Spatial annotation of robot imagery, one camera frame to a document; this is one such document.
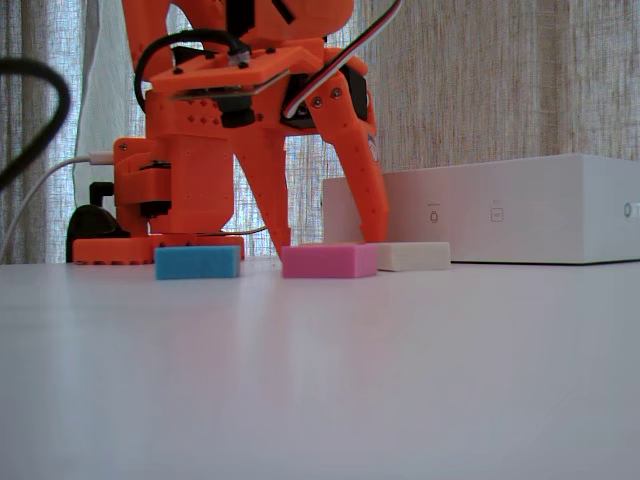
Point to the orange gripper black servo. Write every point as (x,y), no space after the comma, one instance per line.
(272,150)

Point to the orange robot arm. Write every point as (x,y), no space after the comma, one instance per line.
(200,190)

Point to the pink foam cuboid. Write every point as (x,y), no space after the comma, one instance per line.
(325,261)

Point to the cream foam cuboid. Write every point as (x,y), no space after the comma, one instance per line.
(415,256)

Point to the blue foam cuboid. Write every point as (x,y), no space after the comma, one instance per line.
(195,262)

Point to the white cardboard bin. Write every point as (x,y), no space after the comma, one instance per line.
(500,210)

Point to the black table clamp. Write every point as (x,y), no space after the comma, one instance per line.
(90,225)

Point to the white plain cloth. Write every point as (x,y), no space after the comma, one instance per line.
(105,75)

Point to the orange robot base plate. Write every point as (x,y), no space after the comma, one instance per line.
(115,250)

